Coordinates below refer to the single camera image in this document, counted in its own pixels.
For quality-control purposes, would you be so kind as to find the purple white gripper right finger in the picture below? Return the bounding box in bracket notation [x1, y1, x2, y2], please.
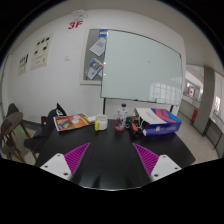
[133, 144, 181, 181]

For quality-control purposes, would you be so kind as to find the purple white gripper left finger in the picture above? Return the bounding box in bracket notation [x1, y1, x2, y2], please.
[41, 143, 90, 181]

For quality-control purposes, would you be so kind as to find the clear plastic water bottle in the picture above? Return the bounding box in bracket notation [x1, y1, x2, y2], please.
[116, 103, 127, 130]

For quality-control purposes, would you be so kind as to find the colourful orange book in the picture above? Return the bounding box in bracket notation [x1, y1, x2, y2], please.
[53, 113, 90, 132]

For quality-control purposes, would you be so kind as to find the blue white cardboard box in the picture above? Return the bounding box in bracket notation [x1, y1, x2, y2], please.
[135, 108, 182, 136]

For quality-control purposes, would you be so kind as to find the black red tool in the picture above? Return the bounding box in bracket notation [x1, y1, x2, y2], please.
[126, 116, 142, 138]

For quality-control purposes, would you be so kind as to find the red round coaster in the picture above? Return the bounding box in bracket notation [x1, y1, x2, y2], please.
[113, 124, 126, 132]

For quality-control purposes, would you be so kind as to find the dark wooden chair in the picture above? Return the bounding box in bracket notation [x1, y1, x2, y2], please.
[0, 103, 30, 163]

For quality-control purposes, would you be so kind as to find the large white whiteboard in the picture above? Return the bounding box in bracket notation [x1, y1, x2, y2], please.
[101, 30, 183, 105]

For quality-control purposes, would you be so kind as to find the grey framed notice board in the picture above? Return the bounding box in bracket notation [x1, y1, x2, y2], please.
[80, 29, 107, 85]

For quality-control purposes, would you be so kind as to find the white mug yellow handle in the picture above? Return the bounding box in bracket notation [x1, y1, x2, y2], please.
[95, 114, 108, 131]

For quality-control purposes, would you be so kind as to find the white wall poster small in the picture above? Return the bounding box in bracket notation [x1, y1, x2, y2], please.
[18, 54, 29, 75]

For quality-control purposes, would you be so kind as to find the white wall poster large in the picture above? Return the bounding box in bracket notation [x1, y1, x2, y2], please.
[31, 34, 53, 69]

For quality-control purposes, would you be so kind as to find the red 3F wall sign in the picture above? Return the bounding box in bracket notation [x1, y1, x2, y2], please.
[68, 20, 83, 30]

